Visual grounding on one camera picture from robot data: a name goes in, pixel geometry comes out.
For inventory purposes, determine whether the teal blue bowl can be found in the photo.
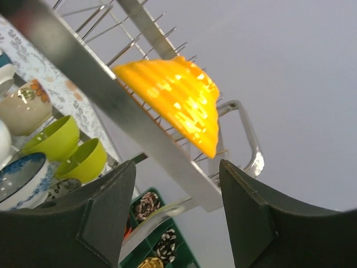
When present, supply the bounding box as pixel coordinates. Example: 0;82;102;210
0;50;12;68

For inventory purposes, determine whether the pink black rolled tie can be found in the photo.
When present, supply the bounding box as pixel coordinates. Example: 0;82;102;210
135;192;161;222

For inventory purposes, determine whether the steel two-tier dish rack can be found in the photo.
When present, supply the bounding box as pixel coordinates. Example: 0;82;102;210
0;0;265;263

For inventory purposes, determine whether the orange navy rolled tie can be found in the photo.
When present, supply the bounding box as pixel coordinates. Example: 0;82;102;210
124;215;132;238

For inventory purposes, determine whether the dark floral rolled tie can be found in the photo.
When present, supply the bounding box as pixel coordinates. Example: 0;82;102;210
154;228;177;265

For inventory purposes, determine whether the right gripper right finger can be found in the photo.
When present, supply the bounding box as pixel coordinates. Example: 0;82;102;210
219;160;356;267

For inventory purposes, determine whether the lime green bowl right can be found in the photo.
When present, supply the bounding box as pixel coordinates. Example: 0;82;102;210
55;138;107;184

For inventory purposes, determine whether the beige floral bowl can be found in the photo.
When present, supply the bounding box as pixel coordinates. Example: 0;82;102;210
1;79;52;136

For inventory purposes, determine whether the green divided organizer tray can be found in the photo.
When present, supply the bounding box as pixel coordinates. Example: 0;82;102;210
118;188;200;267

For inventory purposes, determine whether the yellow ribbed bowl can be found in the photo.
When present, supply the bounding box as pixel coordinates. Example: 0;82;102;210
112;56;220;158

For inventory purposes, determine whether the red pattern bowl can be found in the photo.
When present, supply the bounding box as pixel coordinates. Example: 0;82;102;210
46;179;81;202

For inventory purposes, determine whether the lime green bowl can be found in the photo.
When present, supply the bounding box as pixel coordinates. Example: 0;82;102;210
55;138;107;184
21;115;80;162

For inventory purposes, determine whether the lime green bowl left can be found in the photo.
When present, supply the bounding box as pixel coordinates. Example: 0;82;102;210
21;115;80;162

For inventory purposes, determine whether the blue floral white bowl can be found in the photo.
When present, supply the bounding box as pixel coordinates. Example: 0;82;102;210
1;152;52;211

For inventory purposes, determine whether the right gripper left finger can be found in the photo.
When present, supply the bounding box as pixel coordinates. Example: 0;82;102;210
1;160;136;267

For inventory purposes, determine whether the yellow patterned rolled tie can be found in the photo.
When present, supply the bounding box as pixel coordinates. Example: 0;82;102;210
138;257;164;268

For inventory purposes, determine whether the floral table mat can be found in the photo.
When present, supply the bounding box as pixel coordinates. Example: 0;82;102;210
1;17;122;162

